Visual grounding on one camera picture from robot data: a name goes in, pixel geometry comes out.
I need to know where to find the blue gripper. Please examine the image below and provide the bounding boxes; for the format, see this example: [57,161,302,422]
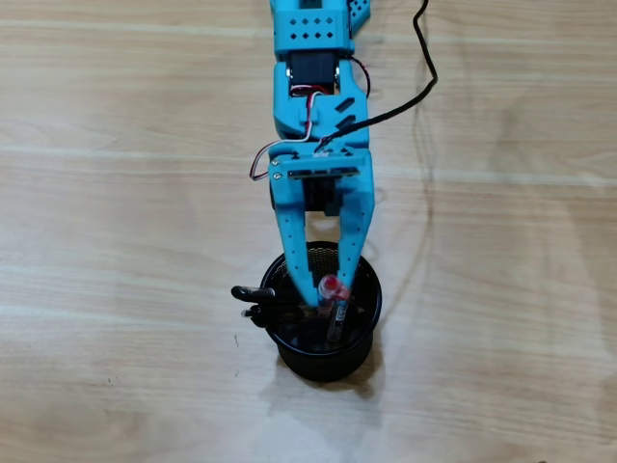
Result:
[267,146,377,310]

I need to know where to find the red clear pen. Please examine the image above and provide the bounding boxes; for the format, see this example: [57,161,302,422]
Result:
[316,273,353,314]

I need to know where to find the clear pen with black clip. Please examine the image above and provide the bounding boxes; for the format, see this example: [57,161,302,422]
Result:
[229,284,309,310]

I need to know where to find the clear pen with grey grip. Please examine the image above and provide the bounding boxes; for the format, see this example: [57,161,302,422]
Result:
[326,299,349,342]

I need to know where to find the black pen with chrome tip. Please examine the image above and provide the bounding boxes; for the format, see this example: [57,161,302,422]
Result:
[239,302,329,329]

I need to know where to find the black mesh pen holder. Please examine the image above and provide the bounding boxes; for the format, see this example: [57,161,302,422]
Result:
[257,239,384,385]

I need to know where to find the blue wrist camera module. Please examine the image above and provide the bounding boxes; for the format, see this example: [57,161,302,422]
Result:
[286,166,362,182]

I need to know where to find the red white servo wires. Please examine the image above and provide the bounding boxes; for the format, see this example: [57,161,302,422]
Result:
[249,55,372,182]

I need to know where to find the black camera cable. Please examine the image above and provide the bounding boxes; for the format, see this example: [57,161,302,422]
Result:
[315,0,440,149]

